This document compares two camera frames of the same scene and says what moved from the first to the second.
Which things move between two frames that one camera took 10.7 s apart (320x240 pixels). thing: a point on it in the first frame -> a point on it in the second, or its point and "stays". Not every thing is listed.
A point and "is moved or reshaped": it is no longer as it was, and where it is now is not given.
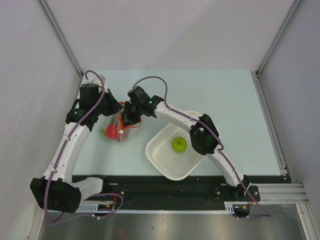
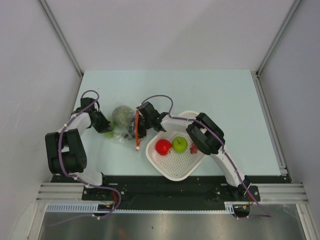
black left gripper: x=115 y=106 -> x=105 y=127
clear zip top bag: x=116 y=129 is moved or reshaped
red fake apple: x=111 y=131 -> x=163 y=147
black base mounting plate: x=197 y=188 stays
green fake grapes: x=102 y=132 is moved or reshaped
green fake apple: x=179 y=144 stays
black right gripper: x=128 y=119 -> x=142 y=133
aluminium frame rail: x=289 y=192 stays
